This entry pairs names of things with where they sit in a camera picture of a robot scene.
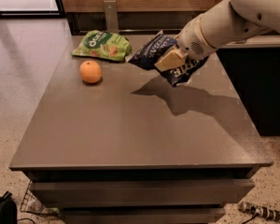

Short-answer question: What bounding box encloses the black white striped stick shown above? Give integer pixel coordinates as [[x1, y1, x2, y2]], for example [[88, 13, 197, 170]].
[[238, 202, 280, 223]]

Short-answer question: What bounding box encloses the black bag on floor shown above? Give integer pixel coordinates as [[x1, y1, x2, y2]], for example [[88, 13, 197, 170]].
[[0, 191, 18, 224]]

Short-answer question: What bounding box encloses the grey drawer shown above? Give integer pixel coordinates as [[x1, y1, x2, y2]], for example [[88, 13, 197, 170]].
[[60, 207, 225, 224], [30, 179, 254, 208]]

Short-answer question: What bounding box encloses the grey lower drawer front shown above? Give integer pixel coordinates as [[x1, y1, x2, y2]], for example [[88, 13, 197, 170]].
[[60, 207, 225, 224]]

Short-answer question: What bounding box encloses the wire basket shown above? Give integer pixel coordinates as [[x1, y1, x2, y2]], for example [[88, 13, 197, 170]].
[[20, 183, 59, 217]]

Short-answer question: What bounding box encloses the left metal bracket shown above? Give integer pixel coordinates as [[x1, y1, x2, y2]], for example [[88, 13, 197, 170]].
[[104, 0, 119, 33]]

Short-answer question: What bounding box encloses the orange fruit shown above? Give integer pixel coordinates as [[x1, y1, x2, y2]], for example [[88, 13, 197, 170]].
[[79, 61, 102, 84]]

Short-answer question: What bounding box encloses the grey upper drawer front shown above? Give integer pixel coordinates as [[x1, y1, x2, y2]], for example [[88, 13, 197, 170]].
[[30, 179, 254, 208]]

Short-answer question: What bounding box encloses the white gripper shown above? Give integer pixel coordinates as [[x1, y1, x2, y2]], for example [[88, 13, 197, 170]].
[[155, 15, 217, 72]]

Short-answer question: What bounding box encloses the green rice chip bag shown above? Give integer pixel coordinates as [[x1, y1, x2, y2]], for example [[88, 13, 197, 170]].
[[71, 30, 132, 62]]

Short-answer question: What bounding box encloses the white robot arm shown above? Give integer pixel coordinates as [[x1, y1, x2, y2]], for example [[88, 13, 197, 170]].
[[155, 0, 280, 72]]

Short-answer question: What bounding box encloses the blue kettle chip bag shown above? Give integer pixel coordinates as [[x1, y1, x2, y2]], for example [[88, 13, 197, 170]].
[[126, 31, 208, 87]]

